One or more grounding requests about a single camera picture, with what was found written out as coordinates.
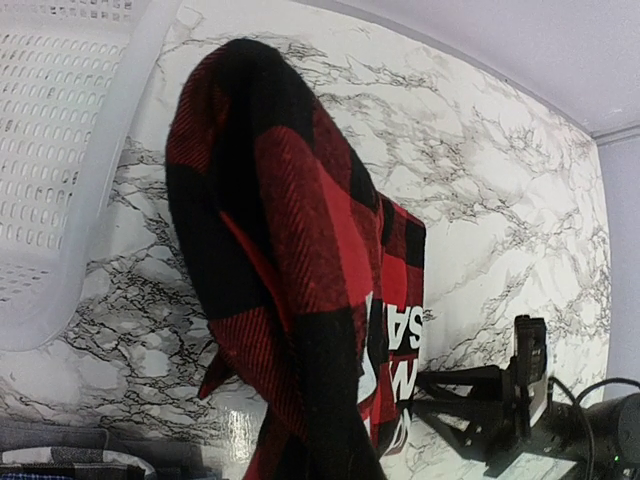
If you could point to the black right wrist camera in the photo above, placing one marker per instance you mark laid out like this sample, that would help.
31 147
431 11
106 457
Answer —
531 364

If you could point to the blue checked shirt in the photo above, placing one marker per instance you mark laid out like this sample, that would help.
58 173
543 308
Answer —
59 462

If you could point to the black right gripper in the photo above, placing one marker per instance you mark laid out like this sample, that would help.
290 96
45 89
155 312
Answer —
564 431

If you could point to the red black plaid shirt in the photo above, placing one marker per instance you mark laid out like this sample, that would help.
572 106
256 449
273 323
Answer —
311 279

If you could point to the right aluminium corner post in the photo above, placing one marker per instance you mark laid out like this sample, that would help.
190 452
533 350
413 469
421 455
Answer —
612 136

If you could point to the white plastic laundry basket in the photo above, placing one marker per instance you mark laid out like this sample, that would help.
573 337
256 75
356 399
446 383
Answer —
72 76

